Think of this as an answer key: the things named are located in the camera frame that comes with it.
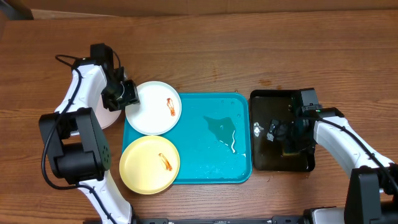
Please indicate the black water tray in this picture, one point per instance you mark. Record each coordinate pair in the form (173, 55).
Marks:
(264, 106)

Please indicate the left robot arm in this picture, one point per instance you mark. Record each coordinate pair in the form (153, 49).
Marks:
(76, 154)

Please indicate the yellow plate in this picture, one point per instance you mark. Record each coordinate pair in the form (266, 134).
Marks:
(149, 165)

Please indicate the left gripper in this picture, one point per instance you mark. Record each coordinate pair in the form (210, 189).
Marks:
(132, 98)

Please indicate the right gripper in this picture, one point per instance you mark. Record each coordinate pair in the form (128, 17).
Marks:
(285, 127)

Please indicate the green yellow sponge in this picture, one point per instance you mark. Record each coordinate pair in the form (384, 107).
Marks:
(289, 152)

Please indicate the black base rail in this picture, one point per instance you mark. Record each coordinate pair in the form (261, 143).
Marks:
(217, 221)

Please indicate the white plate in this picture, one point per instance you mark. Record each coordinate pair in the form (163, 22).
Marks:
(159, 109)
(104, 116)

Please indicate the teal plastic tray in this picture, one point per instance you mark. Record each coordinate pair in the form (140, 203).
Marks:
(212, 139)

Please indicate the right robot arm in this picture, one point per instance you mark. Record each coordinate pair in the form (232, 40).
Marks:
(372, 190)

